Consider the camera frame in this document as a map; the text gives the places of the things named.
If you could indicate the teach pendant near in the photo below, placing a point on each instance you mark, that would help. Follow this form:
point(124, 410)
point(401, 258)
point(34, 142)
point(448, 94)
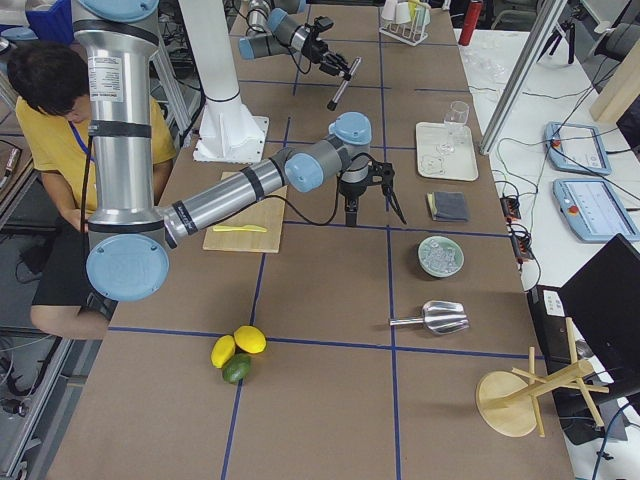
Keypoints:
point(593, 211)

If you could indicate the black monitor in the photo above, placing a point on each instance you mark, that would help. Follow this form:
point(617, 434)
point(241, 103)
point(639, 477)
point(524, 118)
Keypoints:
point(602, 299)

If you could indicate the green bowl of ice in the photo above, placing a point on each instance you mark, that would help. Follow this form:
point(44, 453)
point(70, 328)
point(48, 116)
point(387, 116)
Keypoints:
point(440, 256)

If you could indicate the yellow lemon left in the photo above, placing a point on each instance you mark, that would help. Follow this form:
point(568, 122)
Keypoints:
point(223, 350)

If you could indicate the green lime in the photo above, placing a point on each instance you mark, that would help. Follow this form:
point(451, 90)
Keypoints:
point(237, 368)

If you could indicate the teach pendant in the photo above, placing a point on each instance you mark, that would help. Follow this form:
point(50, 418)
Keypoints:
point(576, 148)
point(593, 211)

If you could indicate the grey folded cloth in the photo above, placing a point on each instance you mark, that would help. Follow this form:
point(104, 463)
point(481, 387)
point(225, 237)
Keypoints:
point(447, 206)

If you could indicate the steel ice scoop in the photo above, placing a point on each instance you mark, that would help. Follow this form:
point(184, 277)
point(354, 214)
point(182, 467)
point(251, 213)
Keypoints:
point(439, 317)

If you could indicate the blue storage bin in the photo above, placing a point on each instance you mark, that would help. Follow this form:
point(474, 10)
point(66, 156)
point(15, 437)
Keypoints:
point(51, 20)

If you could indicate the yellow plastic knife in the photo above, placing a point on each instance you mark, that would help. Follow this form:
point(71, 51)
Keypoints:
point(243, 228)

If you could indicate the steel muddler with black cap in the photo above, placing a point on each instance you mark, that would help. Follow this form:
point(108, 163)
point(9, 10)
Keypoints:
point(344, 82)

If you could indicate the wooden cutting board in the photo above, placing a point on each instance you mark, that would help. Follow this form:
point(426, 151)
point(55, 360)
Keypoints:
point(268, 213)

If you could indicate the wooden mug tree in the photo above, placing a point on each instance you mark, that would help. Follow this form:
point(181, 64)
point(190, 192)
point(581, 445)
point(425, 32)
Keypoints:
point(508, 401)

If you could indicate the yellow lemon upper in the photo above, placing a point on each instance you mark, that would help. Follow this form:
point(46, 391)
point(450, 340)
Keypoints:
point(250, 339)

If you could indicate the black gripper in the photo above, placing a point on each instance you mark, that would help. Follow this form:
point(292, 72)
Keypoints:
point(350, 191)
point(314, 48)

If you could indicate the aluminium frame post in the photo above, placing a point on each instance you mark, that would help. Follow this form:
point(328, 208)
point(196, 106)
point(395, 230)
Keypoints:
point(543, 26)

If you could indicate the yellow lemon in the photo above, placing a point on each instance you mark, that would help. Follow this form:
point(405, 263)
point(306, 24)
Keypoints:
point(250, 339)
point(223, 350)

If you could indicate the teach pendant far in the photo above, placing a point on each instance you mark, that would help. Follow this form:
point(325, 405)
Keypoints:
point(576, 148)

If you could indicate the white wire cup rack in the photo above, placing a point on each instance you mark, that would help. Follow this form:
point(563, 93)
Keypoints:
point(407, 33)

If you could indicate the green plastic cup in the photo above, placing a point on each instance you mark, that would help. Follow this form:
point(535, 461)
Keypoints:
point(425, 16)

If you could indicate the yellow plastic cup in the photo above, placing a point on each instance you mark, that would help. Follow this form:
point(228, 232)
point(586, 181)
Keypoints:
point(415, 12)

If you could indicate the pink plastic cup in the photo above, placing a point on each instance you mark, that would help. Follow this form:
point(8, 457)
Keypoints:
point(389, 10)

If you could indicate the clear wine glass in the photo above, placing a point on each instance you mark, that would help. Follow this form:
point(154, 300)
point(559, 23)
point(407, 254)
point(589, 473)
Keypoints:
point(454, 120)

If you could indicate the person in yellow shirt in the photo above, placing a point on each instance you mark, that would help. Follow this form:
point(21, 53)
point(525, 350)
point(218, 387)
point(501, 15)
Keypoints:
point(53, 111)

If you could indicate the white plastic cup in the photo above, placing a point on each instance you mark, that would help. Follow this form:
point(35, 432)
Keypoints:
point(402, 13)

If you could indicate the cream bear tray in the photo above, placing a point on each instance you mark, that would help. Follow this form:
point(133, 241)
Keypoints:
point(433, 161)

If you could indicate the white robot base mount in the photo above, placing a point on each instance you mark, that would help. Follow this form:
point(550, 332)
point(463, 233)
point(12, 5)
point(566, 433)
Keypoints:
point(228, 132)

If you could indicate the red bottle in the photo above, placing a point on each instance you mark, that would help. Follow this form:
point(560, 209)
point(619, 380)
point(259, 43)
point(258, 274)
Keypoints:
point(471, 18)

